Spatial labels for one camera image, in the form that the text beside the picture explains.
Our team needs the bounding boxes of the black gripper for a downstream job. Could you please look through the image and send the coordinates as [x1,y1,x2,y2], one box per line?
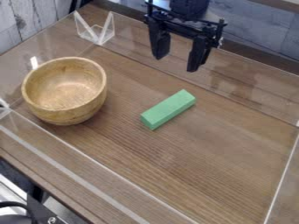
[144,0,228,73]

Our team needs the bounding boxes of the green rectangular block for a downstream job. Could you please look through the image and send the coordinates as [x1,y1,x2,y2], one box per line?
[140,89,196,130]

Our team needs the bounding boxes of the wooden bowl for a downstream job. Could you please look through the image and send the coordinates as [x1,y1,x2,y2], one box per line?
[21,57,108,125]

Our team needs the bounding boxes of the clear acrylic enclosure wall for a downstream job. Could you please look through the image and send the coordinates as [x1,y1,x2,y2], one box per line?
[0,15,299,224]

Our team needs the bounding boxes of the black metal clamp bracket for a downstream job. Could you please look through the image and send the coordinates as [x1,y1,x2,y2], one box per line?
[26,196,60,224]

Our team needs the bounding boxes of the black cable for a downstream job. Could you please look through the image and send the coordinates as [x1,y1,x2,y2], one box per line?
[0,200,33,224]

